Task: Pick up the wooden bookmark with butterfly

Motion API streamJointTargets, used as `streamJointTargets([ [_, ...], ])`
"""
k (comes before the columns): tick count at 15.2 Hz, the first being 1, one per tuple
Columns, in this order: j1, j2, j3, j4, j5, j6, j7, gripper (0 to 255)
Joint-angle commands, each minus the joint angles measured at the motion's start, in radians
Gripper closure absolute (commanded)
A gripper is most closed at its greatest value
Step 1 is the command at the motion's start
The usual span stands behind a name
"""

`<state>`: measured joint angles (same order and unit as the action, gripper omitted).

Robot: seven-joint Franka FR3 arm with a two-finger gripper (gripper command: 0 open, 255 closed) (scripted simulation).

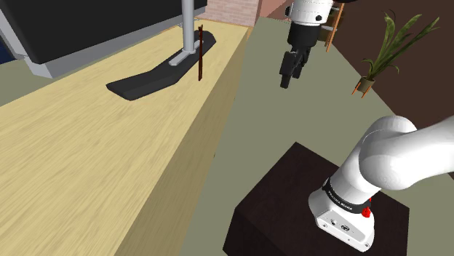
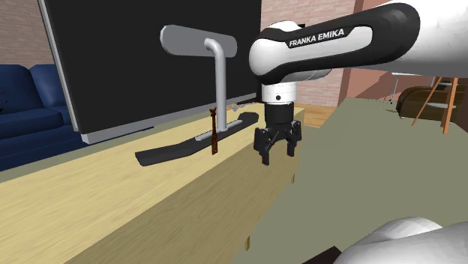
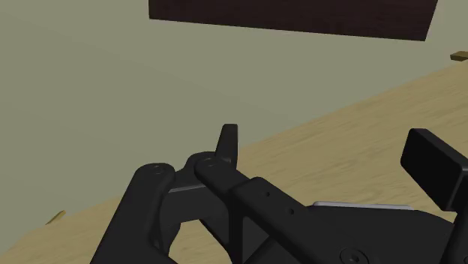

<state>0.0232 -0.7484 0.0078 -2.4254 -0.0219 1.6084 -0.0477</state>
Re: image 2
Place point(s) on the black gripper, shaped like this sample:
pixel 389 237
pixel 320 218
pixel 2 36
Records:
pixel 278 115

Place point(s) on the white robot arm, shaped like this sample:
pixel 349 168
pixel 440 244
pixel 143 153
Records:
pixel 431 33

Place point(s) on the small grey object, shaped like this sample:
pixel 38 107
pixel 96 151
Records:
pixel 236 107

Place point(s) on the slender brown figure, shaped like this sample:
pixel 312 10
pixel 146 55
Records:
pixel 214 137

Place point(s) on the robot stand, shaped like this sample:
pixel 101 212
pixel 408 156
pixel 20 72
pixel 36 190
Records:
pixel 325 256

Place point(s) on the dark brown rounded chest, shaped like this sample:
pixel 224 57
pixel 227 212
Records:
pixel 413 104

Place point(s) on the large black television with stand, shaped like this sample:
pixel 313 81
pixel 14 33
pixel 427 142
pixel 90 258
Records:
pixel 146 62

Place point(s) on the light wooden low cabinet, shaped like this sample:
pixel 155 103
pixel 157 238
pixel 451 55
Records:
pixel 91 197

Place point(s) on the blue sofa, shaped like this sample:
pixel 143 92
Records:
pixel 33 120

